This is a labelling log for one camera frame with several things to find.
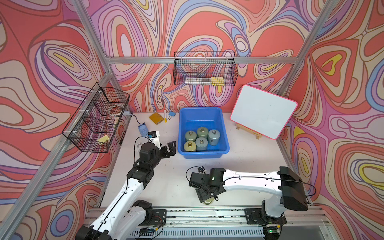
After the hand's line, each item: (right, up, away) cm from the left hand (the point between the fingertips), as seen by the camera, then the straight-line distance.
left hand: (170, 143), depth 79 cm
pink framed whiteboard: (+57, +18, +15) cm, 61 cm away
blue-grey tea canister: (+18, -2, +12) cm, 21 cm away
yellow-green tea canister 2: (+10, -3, +12) cm, 16 cm away
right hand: (+21, -27, -5) cm, 34 cm away
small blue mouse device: (-22, +7, +23) cm, 32 cm away
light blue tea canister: (+26, +2, +17) cm, 31 cm away
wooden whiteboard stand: (+53, +6, +26) cm, 59 cm away
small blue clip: (-5, +19, +41) cm, 45 cm away
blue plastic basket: (+11, +15, +37) cm, 41 cm away
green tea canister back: (+19, +5, +18) cm, 26 cm away
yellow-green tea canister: (+21, -29, -4) cm, 36 cm away
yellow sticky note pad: (-16, +15, +36) cm, 43 cm away
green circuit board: (-9, -41, -8) cm, 43 cm away
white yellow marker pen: (-10, +17, +37) cm, 42 cm away
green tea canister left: (+11, +3, +17) cm, 20 cm away
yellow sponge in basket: (-32, +3, -7) cm, 32 cm away
